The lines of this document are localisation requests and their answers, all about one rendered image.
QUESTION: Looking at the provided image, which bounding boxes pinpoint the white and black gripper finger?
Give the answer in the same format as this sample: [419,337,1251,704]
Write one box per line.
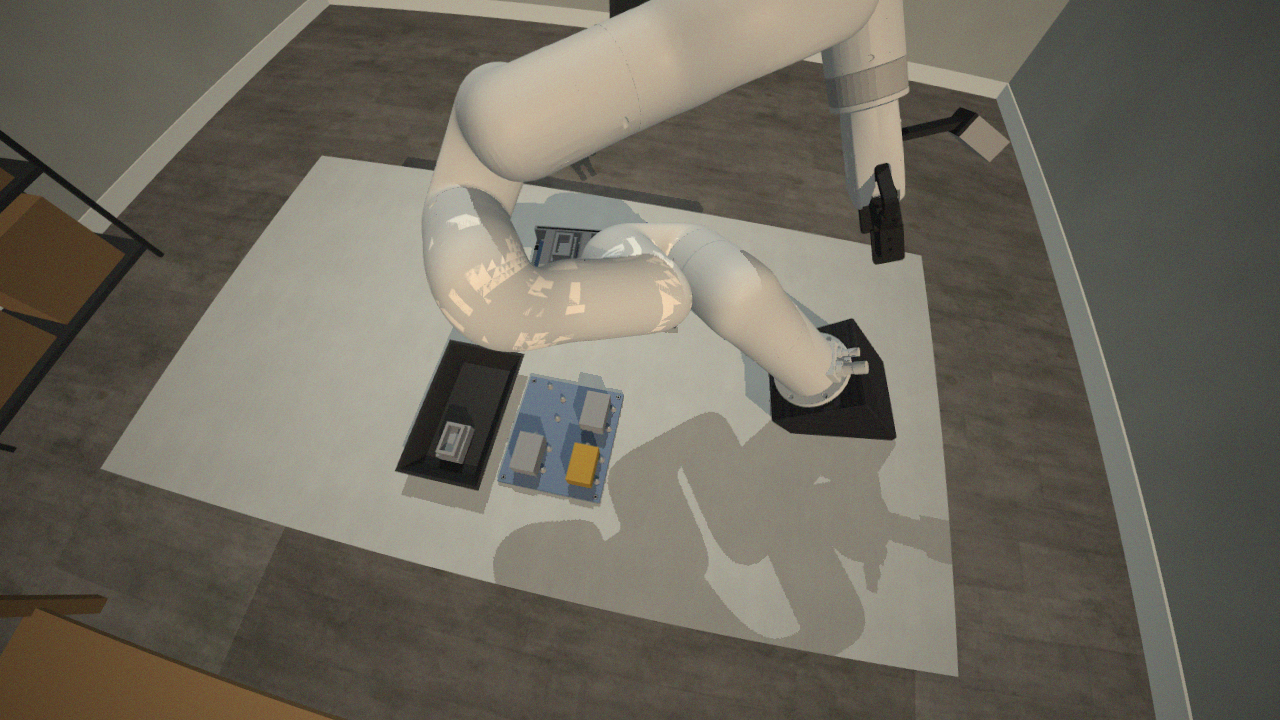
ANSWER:
[869,163,905,265]
[858,196,882,234]

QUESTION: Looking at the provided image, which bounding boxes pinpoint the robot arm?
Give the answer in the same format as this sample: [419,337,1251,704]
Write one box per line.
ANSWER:
[422,0,909,407]

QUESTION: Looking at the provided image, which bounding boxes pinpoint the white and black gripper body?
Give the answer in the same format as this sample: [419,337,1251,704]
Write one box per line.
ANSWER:
[829,85,909,210]

